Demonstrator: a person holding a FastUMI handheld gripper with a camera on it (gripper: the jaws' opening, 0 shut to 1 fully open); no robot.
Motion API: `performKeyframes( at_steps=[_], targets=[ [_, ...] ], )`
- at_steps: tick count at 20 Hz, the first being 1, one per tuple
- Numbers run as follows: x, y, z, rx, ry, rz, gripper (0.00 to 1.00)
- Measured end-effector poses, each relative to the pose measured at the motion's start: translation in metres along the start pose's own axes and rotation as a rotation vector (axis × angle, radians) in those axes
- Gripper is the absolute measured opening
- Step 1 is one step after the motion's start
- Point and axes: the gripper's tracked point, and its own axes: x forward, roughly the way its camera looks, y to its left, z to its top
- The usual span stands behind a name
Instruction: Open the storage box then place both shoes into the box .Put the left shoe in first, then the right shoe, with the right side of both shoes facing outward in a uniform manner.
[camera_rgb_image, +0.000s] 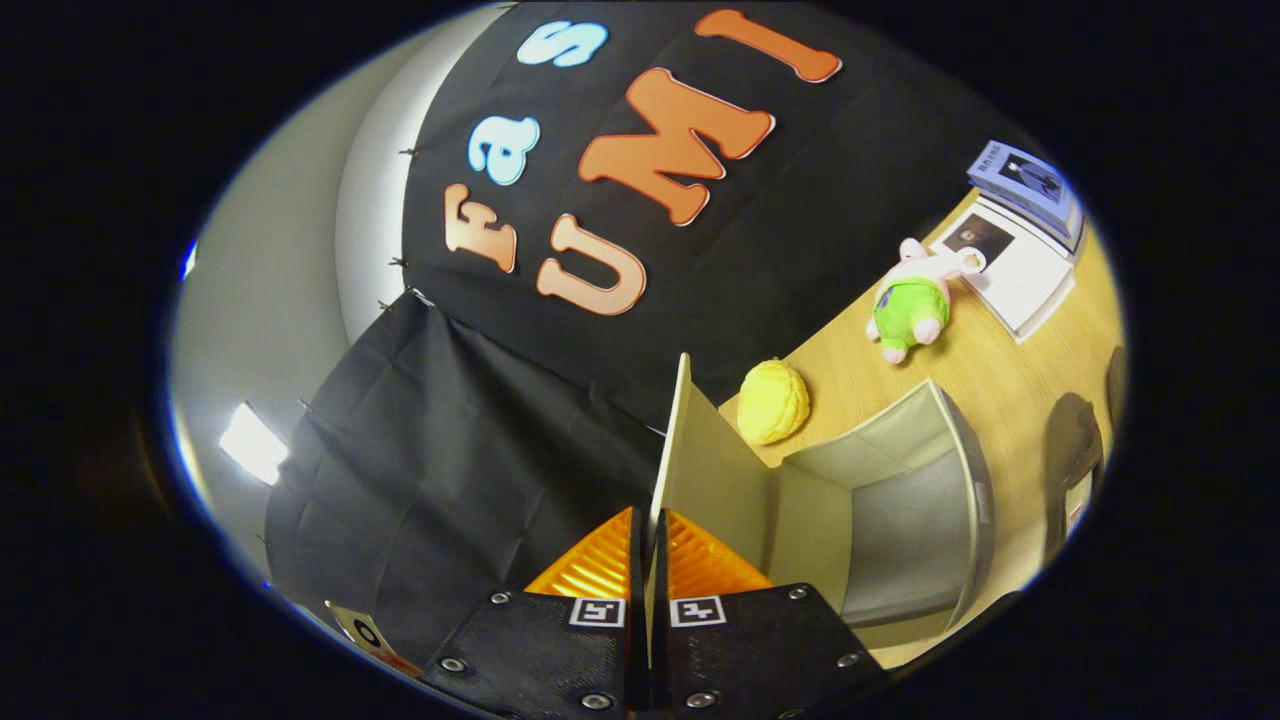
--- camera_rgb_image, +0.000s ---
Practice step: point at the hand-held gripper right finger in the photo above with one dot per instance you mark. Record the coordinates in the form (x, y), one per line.
(760, 650)

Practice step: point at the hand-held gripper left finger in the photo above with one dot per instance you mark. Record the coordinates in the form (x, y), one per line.
(636, 660)

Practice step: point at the grey fabric storage box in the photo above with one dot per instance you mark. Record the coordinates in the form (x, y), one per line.
(900, 520)

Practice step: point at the brown fuzzy slipper shoe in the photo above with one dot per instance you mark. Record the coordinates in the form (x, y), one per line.
(1116, 385)
(1072, 450)

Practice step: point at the yellow plush ball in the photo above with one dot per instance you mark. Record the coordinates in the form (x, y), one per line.
(773, 402)

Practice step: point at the black backdrop cloth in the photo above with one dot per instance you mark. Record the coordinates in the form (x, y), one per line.
(480, 460)

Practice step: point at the white printed card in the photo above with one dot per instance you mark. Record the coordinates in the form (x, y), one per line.
(368, 635)

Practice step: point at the pink and green plush toy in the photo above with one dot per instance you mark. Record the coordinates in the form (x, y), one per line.
(910, 305)

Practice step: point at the ceiling light panel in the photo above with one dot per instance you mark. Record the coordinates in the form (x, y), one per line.
(252, 442)

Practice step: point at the white book with portrait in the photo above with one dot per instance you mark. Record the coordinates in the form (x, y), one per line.
(1030, 275)

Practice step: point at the blue cover book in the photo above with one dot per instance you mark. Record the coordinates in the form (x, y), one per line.
(1030, 180)

